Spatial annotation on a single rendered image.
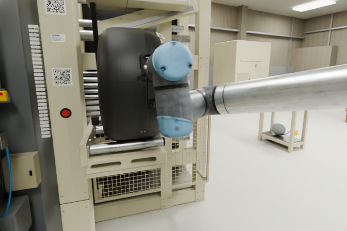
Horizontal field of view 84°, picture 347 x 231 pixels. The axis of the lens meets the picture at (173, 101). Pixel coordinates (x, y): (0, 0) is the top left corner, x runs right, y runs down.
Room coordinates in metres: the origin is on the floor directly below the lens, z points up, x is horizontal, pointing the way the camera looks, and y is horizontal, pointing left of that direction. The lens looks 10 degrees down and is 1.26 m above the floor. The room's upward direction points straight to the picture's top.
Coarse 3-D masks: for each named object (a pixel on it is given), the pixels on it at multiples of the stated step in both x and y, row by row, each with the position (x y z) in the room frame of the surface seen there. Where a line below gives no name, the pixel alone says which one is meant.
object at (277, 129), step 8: (272, 112) 3.36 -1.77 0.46; (296, 112) 2.72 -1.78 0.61; (304, 112) 2.88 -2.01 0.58; (272, 120) 3.35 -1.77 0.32; (304, 120) 2.87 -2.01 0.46; (272, 128) 3.12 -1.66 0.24; (280, 128) 3.01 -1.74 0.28; (304, 128) 2.86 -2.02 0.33; (264, 136) 3.13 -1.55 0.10; (272, 136) 3.04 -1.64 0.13; (280, 136) 3.04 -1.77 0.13; (288, 136) 3.04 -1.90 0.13; (304, 136) 2.85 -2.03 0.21; (288, 144) 2.76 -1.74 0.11; (296, 144) 2.77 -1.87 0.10; (304, 144) 2.86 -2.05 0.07
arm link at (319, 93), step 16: (256, 80) 0.41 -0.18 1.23; (272, 80) 0.38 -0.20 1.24; (288, 80) 0.36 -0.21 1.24; (304, 80) 0.34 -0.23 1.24; (320, 80) 0.33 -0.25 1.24; (336, 80) 0.31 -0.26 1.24; (208, 96) 0.46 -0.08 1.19; (224, 96) 0.43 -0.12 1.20; (240, 96) 0.41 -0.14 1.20; (256, 96) 0.39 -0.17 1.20; (272, 96) 0.37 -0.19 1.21; (288, 96) 0.35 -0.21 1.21; (304, 96) 0.34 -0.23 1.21; (320, 96) 0.32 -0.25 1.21; (336, 96) 0.31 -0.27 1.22; (208, 112) 0.47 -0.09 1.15; (224, 112) 0.45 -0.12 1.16; (240, 112) 0.43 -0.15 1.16; (256, 112) 0.41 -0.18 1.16
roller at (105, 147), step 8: (96, 144) 0.81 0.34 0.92; (104, 144) 0.82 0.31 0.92; (112, 144) 0.82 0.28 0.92; (120, 144) 0.83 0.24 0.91; (128, 144) 0.84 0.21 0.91; (136, 144) 0.85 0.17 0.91; (144, 144) 0.86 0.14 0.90; (152, 144) 0.87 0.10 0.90; (160, 144) 0.88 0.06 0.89; (96, 152) 0.80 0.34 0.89; (104, 152) 0.81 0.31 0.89
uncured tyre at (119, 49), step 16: (112, 32) 0.83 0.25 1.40; (128, 32) 0.85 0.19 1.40; (144, 32) 0.88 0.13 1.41; (112, 48) 0.76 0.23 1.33; (128, 48) 0.78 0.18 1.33; (144, 48) 0.80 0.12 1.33; (112, 64) 0.73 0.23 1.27; (128, 64) 0.74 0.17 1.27; (112, 80) 0.71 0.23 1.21; (128, 80) 0.73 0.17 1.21; (112, 96) 0.71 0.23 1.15; (128, 96) 0.72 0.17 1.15; (144, 96) 0.74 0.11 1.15; (112, 112) 0.72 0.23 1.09; (128, 112) 0.73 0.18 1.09; (144, 112) 0.75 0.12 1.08; (112, 128) 0.75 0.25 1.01; (128, 128) 0.77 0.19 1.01; (144, 128) 0.79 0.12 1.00
